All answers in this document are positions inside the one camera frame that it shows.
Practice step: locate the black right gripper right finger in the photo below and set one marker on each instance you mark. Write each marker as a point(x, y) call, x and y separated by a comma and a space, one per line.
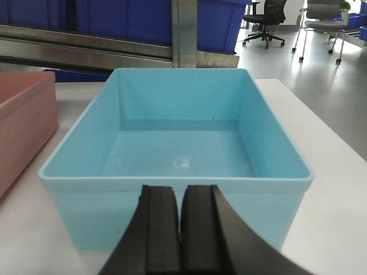
point(216, 240)

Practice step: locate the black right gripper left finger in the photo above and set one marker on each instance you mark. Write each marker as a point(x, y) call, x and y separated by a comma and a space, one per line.
point(150, 244)

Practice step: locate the light blue plastic box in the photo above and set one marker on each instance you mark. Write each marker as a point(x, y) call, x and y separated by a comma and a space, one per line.
point(175, 127)

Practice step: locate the pink plastic box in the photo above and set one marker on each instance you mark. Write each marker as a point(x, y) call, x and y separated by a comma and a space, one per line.
point(29, 118)

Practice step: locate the blue crate lower shelf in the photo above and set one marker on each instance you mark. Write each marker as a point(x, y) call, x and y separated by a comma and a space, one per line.
point(71, 76)

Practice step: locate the blue crate middle right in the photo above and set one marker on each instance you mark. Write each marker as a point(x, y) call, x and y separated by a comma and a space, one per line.
point(219, 24)

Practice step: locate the blue crate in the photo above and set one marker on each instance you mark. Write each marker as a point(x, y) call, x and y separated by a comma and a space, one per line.
point(219, 24)
point(141, 21)

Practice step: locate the blue crate middle left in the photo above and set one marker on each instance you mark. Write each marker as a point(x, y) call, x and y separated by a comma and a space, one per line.
point(141, 21)

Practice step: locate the black office chair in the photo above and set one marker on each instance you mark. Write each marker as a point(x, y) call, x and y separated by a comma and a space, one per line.
point(273, 16)

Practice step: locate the grey office chair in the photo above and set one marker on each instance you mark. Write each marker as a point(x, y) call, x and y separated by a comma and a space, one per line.
point(318, 16)

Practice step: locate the stainless steel shelf frame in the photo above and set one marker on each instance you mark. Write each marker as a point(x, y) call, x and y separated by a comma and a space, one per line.
point(70, 51)

